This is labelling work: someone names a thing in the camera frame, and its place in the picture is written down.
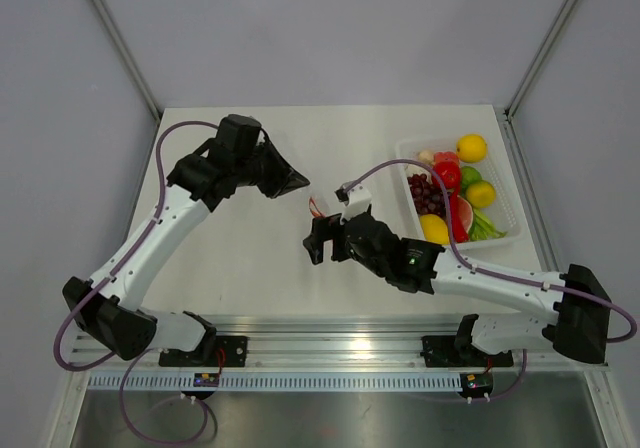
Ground yellow orange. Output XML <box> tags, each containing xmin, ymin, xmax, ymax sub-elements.
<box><xmin>456</xmin><ymin>134</ymin><xmax>488</xmax><ymax>163</ymax></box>
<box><xmin>465</xmin><ymin>180</ymin><xmax>497</xmax><ymax>209</ymax></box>

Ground white slotted cable duct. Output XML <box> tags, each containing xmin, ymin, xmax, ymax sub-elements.
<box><xmin>88</xmin><ymin>371</ymin><xmax>462</xmax><ymax>393</ymax></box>

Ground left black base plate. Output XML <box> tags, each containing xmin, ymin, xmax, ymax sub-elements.
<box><xmin>159</xmin><ymin>335</ymin><xmax>249</xmax><ymax>368</ymax></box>

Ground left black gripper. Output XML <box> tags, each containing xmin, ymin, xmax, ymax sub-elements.
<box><xmin>235</xmin><ymin>137</ymin><xmax>310</xmax><ymax>200</ymax></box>

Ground white plastic basket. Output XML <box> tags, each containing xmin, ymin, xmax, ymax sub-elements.
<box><xmin>395</xmin><ymin>137</ymin><xmax>524</xmax><ymax>250</ymax></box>

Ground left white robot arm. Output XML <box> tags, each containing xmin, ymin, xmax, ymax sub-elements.
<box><xmin>53</xmin><ymin>114</ymin><xmax>310</xmax><ymax>371</ymax></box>

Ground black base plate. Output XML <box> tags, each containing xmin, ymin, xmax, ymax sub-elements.
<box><xmin>159</xmin><ymin>335</ymin><xmax>249</xmax><ymax>368</ymax></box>
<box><xmin>420</xmin><ymin>335</ymin><xmax>514</xmax><ymax>368</ymax></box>

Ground green lime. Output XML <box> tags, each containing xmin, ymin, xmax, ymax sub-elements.
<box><xmin>460</xmin><ymin>166</ymin><xmax>483</xmax><ymax>192</ymax></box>

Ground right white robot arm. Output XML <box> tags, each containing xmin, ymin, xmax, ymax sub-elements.
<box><xmin>303</xmin><ymin>213</ymin><xmax>611</xmax><ymax>364</ymax></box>

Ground yellow orange top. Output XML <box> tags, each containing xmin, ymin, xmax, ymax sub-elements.
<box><xmin>456</xmin><ymin>134</ymin><xmax>488</xmax><ymax>163</ymax></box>

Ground clear zip top bag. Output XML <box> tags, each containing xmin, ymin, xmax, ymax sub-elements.
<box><xmin>308</xmin><ymin>196</ymin><xmax>326</xmax><ymax>219</ymax></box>

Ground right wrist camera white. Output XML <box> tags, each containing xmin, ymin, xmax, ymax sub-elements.
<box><xmin>335</xmin><ymin>184</ymin><xmax>372</xmax><ymax>225</ymax></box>

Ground purple grape bunch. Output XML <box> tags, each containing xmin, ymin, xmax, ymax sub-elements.
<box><xmin>407</xmin><ymin>173</ymin><xmax>446</xmax><ymax>219</ymax></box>

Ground white garlic bulb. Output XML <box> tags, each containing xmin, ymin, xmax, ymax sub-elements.
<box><xmin>417</xmin><ymin>149</ymin><xmax>435</xmax><ymax>165</ymax></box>

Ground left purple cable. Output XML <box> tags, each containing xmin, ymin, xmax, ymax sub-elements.
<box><xmin>52</xmin><ymin>120</ymin><xmax>224</xmax><ymax>443</ymax></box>

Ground yellow lemon front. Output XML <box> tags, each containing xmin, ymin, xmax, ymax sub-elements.
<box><xmin>419</xmin><ymin>214</ymin><xmax>450</xmax><ymax>245</ymax></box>

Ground red tomato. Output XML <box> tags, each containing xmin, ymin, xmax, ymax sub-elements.
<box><xmin>433</xmin><ymin>161</ymin><xmax>461</xmax><ymax>190</ymax></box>

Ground green onion stalk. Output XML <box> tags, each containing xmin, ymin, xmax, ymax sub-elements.
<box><xmin>469</xmin><ymin>208</ymin><xmax>507</xmax><ymax>241</ymax></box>

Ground aluminium mounting rail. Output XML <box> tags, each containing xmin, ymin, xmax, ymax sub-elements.
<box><xmin>67</xmin><ymin>315</ymin><xmax>609</xmax><ymax>372</ymax></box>

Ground red yellow peach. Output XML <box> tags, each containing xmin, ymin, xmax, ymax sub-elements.
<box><xmin>434</xmin><ymin>151</ymin><xmax>460</xmax><ymax>165</ymax></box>

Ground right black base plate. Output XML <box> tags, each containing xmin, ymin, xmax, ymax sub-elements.
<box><xmin>420</xmin><ymin>335</ymin><xmax>514</xmax><ymax>368</ymax></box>

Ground watermelon slice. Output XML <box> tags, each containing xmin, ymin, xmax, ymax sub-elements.
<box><xmin>450</xmin><ymin>196</ymin><xmax>474</xmax><ymax>234</ymax></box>

